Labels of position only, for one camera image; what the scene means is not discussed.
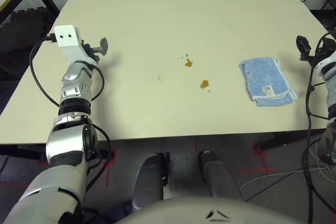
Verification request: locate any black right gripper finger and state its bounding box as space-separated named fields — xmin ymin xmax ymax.
xmin=296 ymin=35 xmax=312 ymax=61

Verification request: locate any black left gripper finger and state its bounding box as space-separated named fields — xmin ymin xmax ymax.
xmin=89 ymin=37 xmax=109 ymax=57

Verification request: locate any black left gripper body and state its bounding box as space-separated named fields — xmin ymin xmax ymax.
xmin=80 ymin=39 xmax=100 ymax=64

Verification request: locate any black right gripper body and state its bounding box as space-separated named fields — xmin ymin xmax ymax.
xmin=310 ymin=37 xmax=336 ymax=63

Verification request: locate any blue terry cloth rag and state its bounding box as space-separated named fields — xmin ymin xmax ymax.
xmin=238 ymin=56 xmax=298 ymax=108

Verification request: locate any black tripod stand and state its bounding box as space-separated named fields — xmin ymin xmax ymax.
xmin=301 ymin=0 xmax=336 ymax=29

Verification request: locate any black foam floor mat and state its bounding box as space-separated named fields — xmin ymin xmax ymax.
xmin=0 ymin=6 xmax=57 ymax=83

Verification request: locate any dark grey robot left leg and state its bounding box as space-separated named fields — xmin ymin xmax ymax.
xmin=130 ymin=153 xmax=168 ymax=212

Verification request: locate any dark grey robot leg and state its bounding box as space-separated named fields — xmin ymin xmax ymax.
xmin=197 ymin=150 xmax=243 ymax=201
xmin=130 ymin=153 xmax=168 ymax=212

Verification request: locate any dark grey robot right leg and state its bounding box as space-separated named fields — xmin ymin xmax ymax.
xmin=197 ymin=150 xmax=243 ymax=201

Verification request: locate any grey robot torso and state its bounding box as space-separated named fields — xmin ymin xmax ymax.
xmin=112 ymin=195 xmax=310 ymax=224

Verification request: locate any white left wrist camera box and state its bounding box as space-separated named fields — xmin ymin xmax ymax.
xmin=54 ymin=24 xmax=98 ymax=66

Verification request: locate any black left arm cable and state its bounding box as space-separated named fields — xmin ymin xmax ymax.
xmin=29 ymin=33 xmax=112 ymax=180

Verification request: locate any black table frame bar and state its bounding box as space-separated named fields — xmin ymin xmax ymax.
xmin=258 ymin=129 xmax=328 ymax=154
xmin=0 ymin=144 xmax=48 ymax=161

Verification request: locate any white floor cable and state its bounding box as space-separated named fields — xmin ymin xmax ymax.
xmin=240 ymin=170 xmax=308 ymax=196

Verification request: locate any black floor cable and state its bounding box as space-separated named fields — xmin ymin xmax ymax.
xmin=245 ymin=175 xmax=291 ymax=202

